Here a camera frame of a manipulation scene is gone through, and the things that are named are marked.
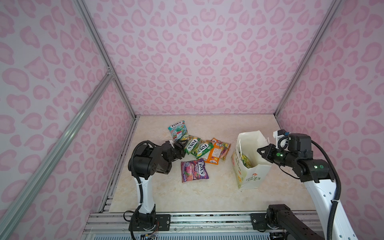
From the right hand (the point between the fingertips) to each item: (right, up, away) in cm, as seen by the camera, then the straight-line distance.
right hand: (258, 148), depth 68 cm
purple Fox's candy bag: (-30, -15, +20) cm, 39 cm away
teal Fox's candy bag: (-41, +7, +39) cm, 57 cm away
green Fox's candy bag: (-23, -2, +27) cm, 36 cm away
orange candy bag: (-14, -5, +27) cm, 31 cm away
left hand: (-32, +1, +29) cm, 43 cm away
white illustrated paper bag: (-5, -8, -3) cm, 10 cm away
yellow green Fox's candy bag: (0, -9, +17) cm, 20 cm away
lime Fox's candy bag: (-31, -1, +30) cm, 43 cm away
